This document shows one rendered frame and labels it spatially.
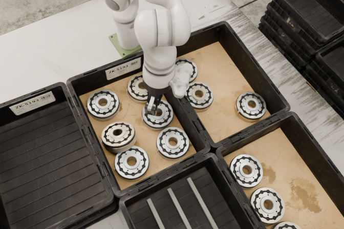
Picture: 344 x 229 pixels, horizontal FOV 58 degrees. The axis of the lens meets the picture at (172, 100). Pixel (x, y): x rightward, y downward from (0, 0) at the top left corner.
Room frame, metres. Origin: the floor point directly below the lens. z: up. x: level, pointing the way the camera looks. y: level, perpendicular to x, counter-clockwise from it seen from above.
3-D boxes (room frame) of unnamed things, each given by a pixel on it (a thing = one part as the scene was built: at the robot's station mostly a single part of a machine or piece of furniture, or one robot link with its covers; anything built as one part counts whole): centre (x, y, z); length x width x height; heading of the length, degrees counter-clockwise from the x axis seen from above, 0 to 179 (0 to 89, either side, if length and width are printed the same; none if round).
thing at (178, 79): (0.38, 0.02, 1.18); 0.11 x 0.09 x 0.06; 83
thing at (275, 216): (0.19, -0.33, 0.86); 0.10 x 0.10 x 0.01
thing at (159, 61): (0.38, 0.05, 1.27); 0.09 x 0.07 x 0.15; 106
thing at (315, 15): (1.36, -0.68, 0.37); 0.40 x 0.30 x 0.45; 43
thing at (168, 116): (0.42, 0.04, 0.86); 0.10 x 0.10 x 0.01
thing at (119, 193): (0.37, 0.10, 0.92); 0.40 x 0.30 x 0.02; 38
